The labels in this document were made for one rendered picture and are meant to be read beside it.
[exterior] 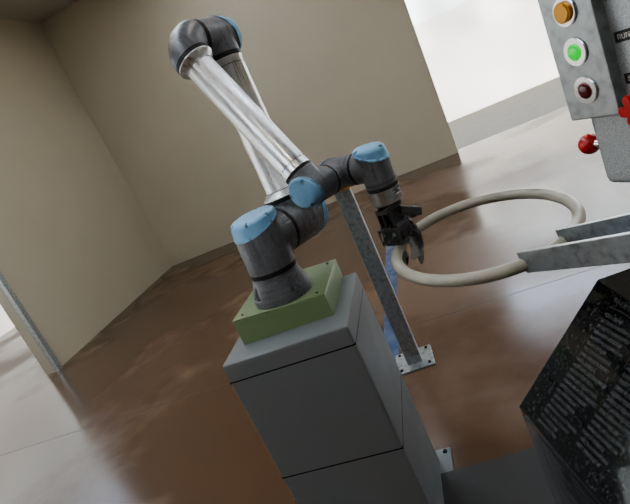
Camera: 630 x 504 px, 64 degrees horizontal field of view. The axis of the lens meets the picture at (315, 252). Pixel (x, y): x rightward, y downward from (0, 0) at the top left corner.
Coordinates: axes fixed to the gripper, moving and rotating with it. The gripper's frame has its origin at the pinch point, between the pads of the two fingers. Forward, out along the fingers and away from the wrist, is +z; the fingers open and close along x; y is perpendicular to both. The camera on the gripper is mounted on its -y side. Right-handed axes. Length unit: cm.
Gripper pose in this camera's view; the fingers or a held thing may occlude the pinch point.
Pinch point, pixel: (414, 259)
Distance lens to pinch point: 153.5
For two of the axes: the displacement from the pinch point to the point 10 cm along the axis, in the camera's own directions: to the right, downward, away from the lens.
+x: 7.2, -0.5, -6.9
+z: 3.8, 8.6, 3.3
